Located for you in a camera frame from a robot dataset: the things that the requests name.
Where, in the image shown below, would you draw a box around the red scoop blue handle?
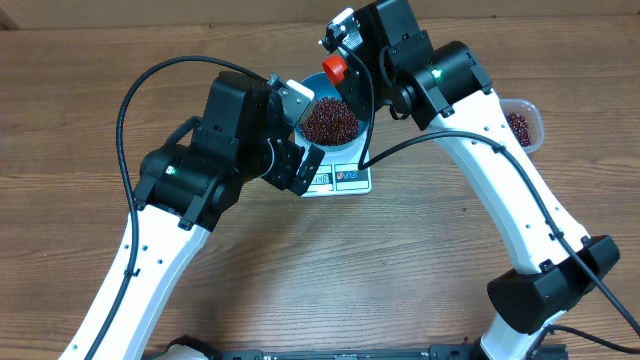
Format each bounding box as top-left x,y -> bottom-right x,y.
322,55 -> 349,86

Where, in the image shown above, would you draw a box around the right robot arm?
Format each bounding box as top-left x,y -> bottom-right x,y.
322,1 -> 620,359

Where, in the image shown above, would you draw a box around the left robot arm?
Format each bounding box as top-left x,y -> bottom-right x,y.
62,71 -> 324,359

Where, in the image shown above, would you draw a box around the white digital kitchen scale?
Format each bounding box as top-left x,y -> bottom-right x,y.
303,130 -> 373,198

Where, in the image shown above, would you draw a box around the red beans in bowl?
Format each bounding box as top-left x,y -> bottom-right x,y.
300,97 -> 360,146

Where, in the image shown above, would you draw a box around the blue bowl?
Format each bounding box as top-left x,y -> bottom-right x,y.
294,73 -> 368,147

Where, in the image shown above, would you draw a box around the red beans in container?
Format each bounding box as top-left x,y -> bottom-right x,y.
505,113 -> 532,147

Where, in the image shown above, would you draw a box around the clear plastic bean container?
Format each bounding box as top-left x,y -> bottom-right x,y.
500,98 -> 544,154

